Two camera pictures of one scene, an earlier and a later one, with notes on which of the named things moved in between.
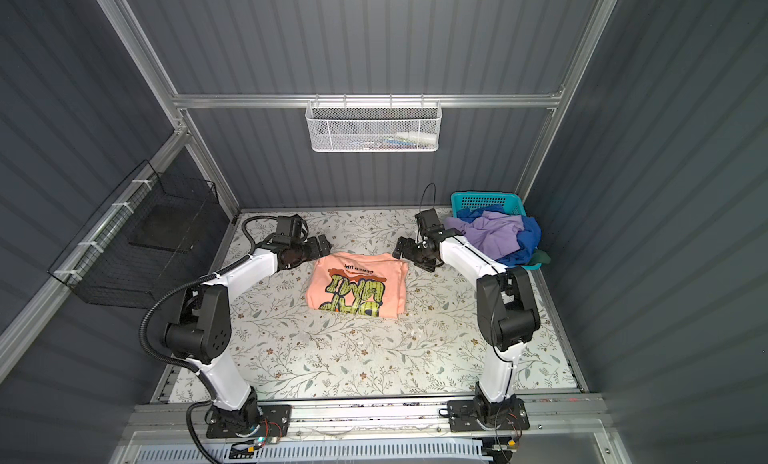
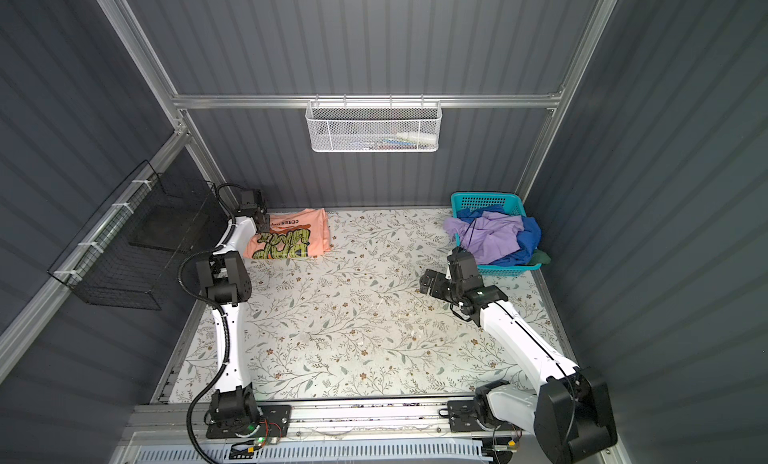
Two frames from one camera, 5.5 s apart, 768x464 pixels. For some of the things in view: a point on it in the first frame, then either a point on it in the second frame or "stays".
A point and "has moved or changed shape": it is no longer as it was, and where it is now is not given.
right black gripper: [408, 254] to [440, 278]
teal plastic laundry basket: [511, 201] stays
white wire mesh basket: [374, 126] stays
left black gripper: [315, 251] to [263, 228]
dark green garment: [540, 257] stays
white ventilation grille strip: [464, 451] stays
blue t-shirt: [530, 237] stays
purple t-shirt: [491, 233] stays
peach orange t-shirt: [371, 285] has moved or changed shape
